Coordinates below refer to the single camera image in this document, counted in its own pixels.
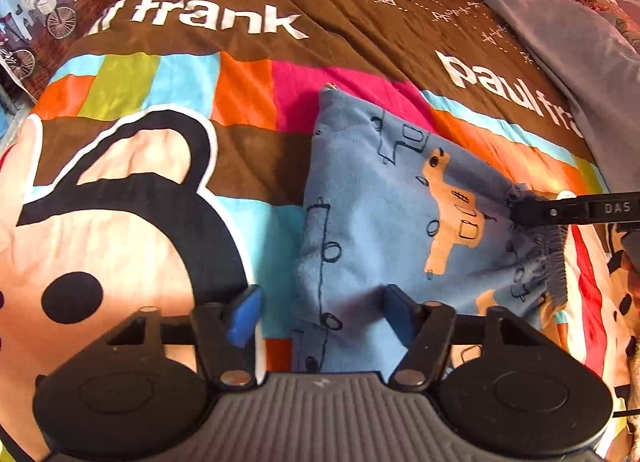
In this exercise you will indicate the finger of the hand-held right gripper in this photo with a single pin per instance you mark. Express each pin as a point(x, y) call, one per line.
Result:
point(537, 212)

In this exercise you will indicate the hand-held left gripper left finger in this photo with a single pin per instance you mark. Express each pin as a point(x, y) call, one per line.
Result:
point(244, 318)

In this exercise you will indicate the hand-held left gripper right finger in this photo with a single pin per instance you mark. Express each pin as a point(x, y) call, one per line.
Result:
point(400, 313)

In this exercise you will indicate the blue printed pants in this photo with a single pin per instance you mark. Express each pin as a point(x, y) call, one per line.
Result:
point(395, 222)

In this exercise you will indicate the brown colourful printed blanket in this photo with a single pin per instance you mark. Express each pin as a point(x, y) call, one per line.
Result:
point(250, 141)

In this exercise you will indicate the grey duvet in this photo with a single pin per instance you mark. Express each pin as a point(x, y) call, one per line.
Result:
point(565, 6)

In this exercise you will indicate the bicycle print cloth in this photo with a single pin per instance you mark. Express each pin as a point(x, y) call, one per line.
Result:
point(45, 1)

